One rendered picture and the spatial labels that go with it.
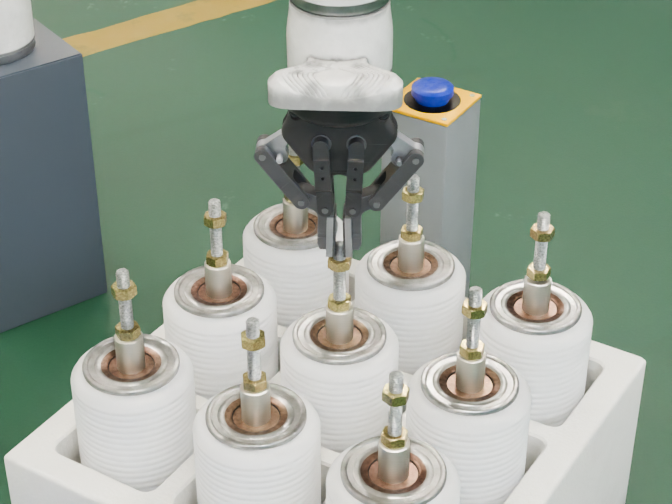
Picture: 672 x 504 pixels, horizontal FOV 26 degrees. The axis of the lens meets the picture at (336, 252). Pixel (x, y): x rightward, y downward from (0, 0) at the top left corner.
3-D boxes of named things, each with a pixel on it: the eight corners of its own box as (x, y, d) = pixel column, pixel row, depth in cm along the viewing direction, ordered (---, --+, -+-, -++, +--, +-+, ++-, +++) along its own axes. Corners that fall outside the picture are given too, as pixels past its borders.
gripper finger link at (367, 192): (344, 193, 109) (345, 250, 111) (384, 193, 109) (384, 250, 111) (344, 183, 110) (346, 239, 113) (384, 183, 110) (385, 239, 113)
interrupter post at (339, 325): (324, 330, 118) (324, 297, 116) (353, 330, 118) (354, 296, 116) (324, 348, 116) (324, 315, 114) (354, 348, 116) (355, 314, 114)
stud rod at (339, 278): (334, 317, 117) (334, 239, 113) (346, 319, 117) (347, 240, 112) (332, 325, 116) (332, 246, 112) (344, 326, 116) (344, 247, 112)
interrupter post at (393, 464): (405, 490, 102) (406, 455, 101) (372, 484, 103) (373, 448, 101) (413, 468, 104) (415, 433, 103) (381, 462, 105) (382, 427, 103)
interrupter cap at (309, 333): (292, 312, 120) (292, 305, 120) (383, 310, 120) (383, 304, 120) (292, 369, 114) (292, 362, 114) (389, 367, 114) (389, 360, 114)
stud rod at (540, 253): (540, 296, 119) (547, 218, 115) (528, 293, 119) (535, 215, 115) (544, 290, 119) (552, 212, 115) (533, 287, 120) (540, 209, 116)
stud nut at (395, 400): (404, 410, 99) (404, 400, 98) (379, 405, 99) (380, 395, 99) (411, 392, 100) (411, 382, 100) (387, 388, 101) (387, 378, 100)
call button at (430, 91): (403, 107, 137) (403, 88, 136) (423, 91, 140) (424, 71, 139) (440, 118, 135) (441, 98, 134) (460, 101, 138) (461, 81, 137)
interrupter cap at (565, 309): (547, 276, 125) (547, 269, 124) (599, 322, 119) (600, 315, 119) (471, 299, 122) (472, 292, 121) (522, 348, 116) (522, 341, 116)
